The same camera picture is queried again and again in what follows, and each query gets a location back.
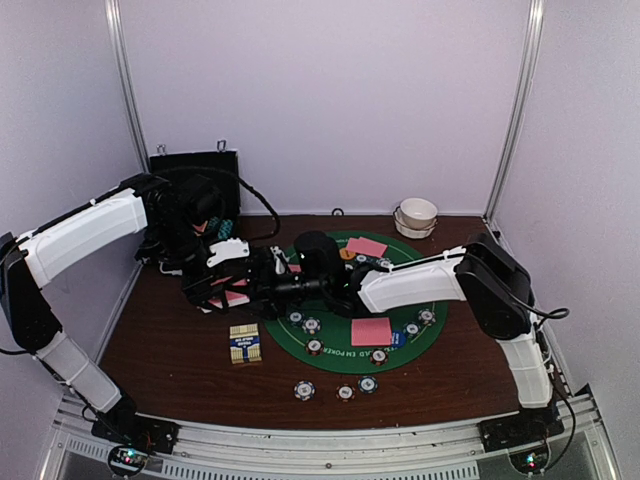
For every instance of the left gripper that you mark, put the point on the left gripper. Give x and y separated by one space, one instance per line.
197 294

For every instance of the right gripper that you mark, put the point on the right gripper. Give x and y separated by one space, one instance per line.
261 271

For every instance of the red-backed card deck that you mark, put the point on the red-backed card deck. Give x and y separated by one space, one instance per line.
232 297

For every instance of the ten chips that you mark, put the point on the ten chips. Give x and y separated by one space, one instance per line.
426 317
385 261
311 326

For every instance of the hundred chips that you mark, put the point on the hundred chips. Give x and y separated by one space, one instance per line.
314 347
379 357

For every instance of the orange big blind button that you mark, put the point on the orange big blind button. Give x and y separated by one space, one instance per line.
346 254

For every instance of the blue peach ten chip stack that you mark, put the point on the blue peach ten chip stack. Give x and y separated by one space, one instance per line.
304 390

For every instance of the brown hundred chip stack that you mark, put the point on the brown hundred chip stack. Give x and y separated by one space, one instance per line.
345 393

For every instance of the blue small blind button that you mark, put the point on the blue small blind button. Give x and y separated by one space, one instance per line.
398 339

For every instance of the blue green fifty chip stack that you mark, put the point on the blue green fifty chip stack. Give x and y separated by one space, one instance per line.
367 385

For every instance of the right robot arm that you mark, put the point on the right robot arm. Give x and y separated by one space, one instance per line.
495 286

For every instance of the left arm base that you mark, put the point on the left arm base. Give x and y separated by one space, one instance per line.
143 433

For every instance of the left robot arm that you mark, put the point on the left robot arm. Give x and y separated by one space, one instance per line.
174 218

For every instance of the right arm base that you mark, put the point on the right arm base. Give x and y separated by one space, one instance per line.
523 428

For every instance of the gold blue card box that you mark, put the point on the gold blue card box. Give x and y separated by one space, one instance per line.
245 344

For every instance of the round green poker mat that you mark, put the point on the round green poker mat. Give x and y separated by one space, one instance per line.
339 356

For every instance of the teal chips in case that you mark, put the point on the teal chips in case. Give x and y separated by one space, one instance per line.
222 228

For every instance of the black poker case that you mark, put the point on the black poker case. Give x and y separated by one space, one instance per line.
199 173

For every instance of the lower white bowl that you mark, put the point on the lower white bowl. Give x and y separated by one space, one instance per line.
409 232

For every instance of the white bowl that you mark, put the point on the white bowl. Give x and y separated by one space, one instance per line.
417 213
409 232

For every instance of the upper white bowl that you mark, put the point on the upper white bowl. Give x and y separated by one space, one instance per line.
417 213

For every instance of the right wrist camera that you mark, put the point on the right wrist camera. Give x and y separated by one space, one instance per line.
319 257

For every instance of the left aluminium post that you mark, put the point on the left aluminium post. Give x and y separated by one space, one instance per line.
116 33

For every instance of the aluminium post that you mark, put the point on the aluminium post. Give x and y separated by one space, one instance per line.
116 33
528 64

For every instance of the right aluminium post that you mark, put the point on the right aluminium post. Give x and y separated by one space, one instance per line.
528 64

